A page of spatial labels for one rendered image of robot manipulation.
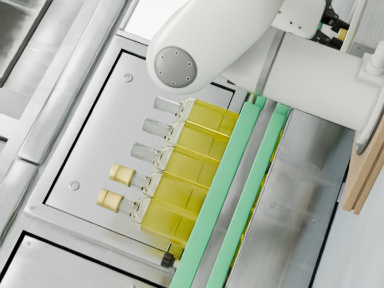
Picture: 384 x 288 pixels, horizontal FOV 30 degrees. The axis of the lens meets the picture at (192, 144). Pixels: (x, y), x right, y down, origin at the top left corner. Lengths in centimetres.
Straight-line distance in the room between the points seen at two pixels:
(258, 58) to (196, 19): 12
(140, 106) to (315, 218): 54
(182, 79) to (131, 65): 74
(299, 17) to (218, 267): 47
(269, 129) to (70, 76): 54
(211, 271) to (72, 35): 75
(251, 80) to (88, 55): 75
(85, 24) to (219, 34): 89
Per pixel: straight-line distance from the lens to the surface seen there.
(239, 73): 99
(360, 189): 97
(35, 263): 152
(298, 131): 129
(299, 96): 97
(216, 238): 121
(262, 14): 87
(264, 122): 131
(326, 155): 128
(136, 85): 162
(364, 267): 82
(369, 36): 119
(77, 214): 150
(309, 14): 133
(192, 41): 89
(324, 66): 97
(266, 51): 97
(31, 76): 170
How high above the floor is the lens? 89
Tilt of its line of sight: 6 degrees up
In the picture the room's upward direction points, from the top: 69 degrees counter-clockwise
